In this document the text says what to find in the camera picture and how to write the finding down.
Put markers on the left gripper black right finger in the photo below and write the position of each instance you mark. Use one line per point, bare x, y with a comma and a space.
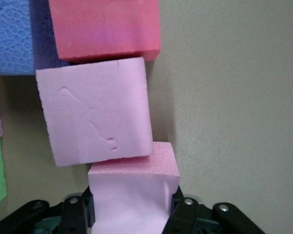
185, 214

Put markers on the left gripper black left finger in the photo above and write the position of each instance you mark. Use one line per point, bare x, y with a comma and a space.
75, 214

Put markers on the purple foam cube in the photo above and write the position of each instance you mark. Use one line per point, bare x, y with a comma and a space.
12, 36

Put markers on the red foam cube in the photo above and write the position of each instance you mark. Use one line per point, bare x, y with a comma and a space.
107, 26

